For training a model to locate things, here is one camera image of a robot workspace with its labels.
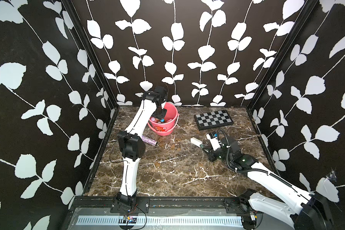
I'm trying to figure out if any small circuit board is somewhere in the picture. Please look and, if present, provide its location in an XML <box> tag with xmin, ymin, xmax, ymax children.
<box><xmin>119</xmin><ymin>216</ymin><xmax>138</xmax><ymax>225</ymax></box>

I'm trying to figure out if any pink plastic bucket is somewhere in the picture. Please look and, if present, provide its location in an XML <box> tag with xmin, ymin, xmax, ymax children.
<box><xmin>148</xmin><ymin>102</ymin><xmax>180</xmax><ymax>136</ymax></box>

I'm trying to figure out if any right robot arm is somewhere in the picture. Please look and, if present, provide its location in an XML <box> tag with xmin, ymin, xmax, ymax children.
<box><xmin>206</xmin><ymin>132</ymin><xmax>334</xmax><ymax>230</ymax></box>

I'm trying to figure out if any purple glitter microphone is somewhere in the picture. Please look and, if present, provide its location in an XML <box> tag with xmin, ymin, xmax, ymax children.
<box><xmin>141</xmin><ymin>136</ymin><xmax>157</xmax><ymax>146</ymax></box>

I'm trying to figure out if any black white checkerboard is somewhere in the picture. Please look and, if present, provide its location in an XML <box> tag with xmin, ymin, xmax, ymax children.
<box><xmin>194</xmin><ymin>110</ymin><xmax>233</xmax><ymax>130</ymax></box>

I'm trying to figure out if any white slotted cable duct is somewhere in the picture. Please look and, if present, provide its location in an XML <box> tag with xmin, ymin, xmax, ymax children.
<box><xmin>75</xmin><ymin>216</ymin><xmax>243</xmax><ymax>228</ymax></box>

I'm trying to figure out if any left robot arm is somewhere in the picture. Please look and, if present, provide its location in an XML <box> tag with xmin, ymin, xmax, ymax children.
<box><xmin>116</xmin><ymin>86</ymin><xmax>168</xmax><ymax>209</ymax></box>

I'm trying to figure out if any black front rail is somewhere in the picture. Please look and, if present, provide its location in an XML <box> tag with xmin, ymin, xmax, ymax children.
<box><xmin>71</xmin><ymin>196</ymin><xmax>254</xmax><ymax>215</ymax></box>

